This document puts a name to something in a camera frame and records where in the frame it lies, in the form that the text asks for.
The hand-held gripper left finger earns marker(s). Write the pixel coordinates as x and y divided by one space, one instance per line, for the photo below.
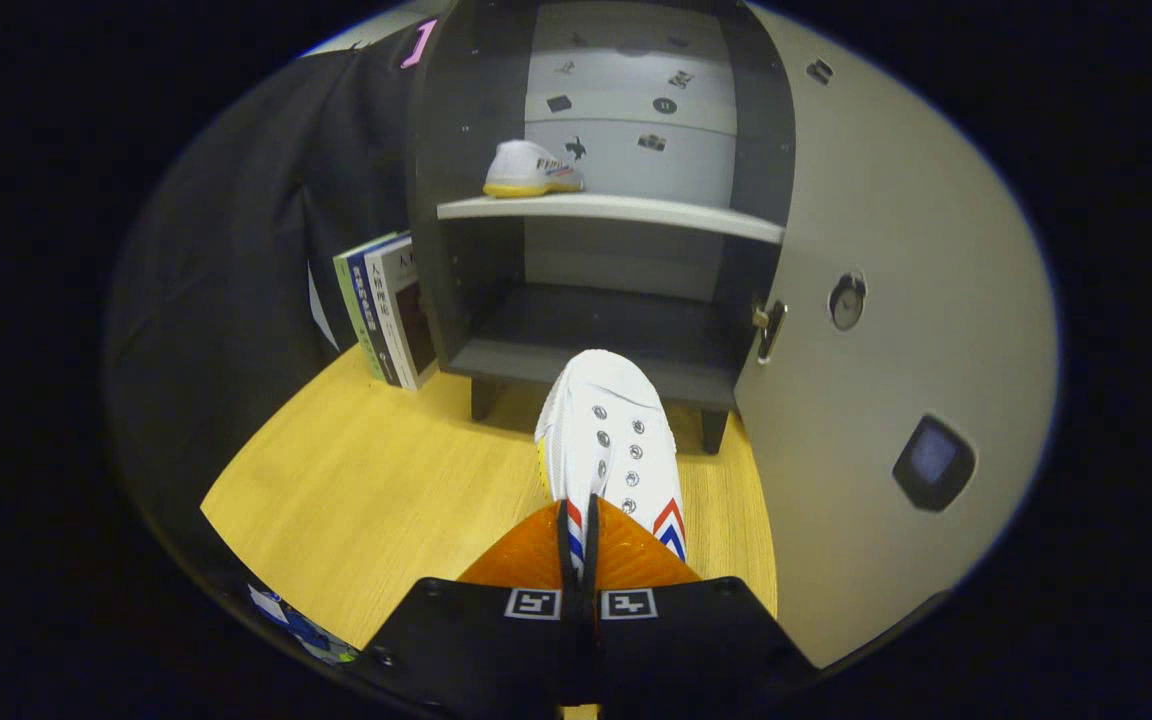
476 650

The blue spine book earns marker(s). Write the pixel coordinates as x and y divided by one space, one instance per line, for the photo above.
368 300

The blue white printed paper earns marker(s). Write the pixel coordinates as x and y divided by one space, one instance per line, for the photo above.
301 630

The green spine book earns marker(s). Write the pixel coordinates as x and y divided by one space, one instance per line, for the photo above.
348 285

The black backdrop cloth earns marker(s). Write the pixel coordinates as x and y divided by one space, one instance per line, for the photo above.
226 250

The white canvas shoe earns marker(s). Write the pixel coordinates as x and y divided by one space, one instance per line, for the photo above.
526 165
606 400

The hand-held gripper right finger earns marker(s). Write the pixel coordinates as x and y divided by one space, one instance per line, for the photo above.
686 650

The beige shoe cabinet door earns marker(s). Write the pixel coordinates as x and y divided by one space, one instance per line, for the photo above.
886 200

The white cover book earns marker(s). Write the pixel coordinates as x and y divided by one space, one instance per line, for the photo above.
411 320

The dark grey shoe cabinet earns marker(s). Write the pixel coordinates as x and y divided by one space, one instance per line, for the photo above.
596 330

